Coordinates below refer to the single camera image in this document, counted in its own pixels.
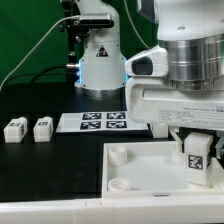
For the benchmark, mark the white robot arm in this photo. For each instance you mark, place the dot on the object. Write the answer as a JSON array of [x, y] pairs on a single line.
[[177, 84]]

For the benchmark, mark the white square tabletop part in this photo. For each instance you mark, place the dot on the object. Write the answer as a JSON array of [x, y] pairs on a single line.
[[152, 169]]

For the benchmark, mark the white L-shaped fence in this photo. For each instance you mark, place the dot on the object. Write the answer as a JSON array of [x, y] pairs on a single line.
[[137, 210]]

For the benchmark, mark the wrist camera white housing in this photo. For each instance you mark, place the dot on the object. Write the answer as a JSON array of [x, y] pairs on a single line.
[[148, 63]]

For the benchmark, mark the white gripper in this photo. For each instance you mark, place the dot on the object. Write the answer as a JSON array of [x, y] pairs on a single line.
[[155, 101]]

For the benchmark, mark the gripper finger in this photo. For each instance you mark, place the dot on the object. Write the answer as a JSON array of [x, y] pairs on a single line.
[[220, 145]]

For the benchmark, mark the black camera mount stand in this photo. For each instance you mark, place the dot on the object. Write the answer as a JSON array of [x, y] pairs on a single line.
[[75, 35]]

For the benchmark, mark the white sheet with markers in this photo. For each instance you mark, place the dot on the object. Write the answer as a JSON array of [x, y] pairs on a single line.
[[97, 121]]

